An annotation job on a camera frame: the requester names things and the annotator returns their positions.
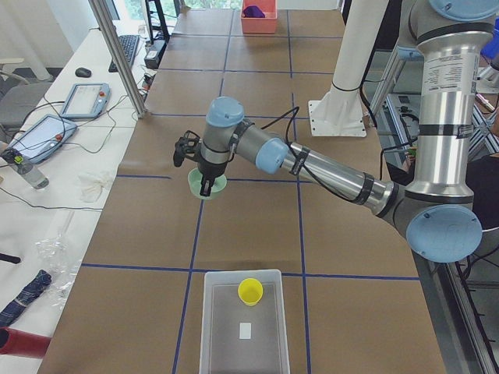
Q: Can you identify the black computer mouse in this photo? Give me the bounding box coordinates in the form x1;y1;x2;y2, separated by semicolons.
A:
75;67;92;78

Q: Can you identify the yellow plastic cup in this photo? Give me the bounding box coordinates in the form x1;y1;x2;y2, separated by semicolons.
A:
238;278;264;306

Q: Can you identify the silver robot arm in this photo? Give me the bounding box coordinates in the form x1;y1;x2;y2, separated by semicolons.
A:
173;1;498;263

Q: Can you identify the teach pendant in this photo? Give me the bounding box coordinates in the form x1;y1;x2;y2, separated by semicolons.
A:
9;115;77;164
60;83;111;121

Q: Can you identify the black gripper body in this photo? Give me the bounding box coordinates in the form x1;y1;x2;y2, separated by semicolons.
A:
173;130;228;182

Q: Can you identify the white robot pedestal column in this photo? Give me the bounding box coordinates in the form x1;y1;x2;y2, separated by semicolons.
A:
331;0;388;93

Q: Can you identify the crumpled clear plastic wrap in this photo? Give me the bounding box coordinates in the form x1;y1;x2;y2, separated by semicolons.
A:
35;210;81;310

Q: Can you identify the aluminium frame post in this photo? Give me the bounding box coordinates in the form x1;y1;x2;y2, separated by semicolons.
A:
88;0;147;118

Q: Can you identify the pink plastic tray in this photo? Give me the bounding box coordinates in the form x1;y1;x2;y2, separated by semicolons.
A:
240;0;278;34

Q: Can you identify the clear plastic storage box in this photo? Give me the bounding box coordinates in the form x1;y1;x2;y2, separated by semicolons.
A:
199;269;290;373

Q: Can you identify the black keyboard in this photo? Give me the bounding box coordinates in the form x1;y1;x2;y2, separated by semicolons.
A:
118;34;140;67

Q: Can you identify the black desktop box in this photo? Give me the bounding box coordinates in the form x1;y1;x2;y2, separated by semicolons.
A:
144;40;167;69

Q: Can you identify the far teach pendant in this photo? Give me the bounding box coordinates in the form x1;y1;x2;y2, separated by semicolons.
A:
60;83;111;121

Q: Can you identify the near teach pendant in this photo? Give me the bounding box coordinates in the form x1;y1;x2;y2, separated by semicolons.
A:
9;115;77;164

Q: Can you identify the purple cloth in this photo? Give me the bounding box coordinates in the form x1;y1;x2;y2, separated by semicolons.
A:
242;5;266;18

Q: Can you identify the folded blue umbrella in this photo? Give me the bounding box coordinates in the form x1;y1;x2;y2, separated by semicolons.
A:
1;270;51;327

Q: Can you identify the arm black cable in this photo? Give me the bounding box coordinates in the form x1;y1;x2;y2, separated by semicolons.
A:
260;106;359;203

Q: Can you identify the white pedestal base plate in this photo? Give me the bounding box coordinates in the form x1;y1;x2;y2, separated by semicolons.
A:
308;86;366;137

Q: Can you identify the red cylinder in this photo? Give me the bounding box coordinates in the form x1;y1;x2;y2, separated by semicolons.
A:
1;327;51;358

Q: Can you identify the pale green bowl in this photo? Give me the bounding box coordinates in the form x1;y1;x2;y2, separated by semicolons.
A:
188;168;227;199

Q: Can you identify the person in black clothes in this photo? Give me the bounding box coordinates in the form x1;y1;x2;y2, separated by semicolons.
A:
387;153;498;229

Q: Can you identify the clear water bottle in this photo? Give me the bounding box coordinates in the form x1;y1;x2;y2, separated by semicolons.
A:
1;148;49;189

